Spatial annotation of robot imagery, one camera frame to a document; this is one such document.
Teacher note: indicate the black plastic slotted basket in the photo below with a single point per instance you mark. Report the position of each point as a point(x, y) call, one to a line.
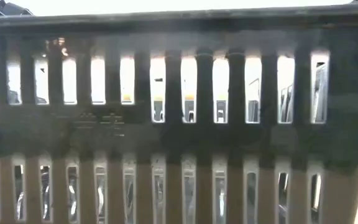
point(179, 137)

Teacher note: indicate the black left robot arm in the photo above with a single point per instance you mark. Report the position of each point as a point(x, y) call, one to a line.
point(14, 9)

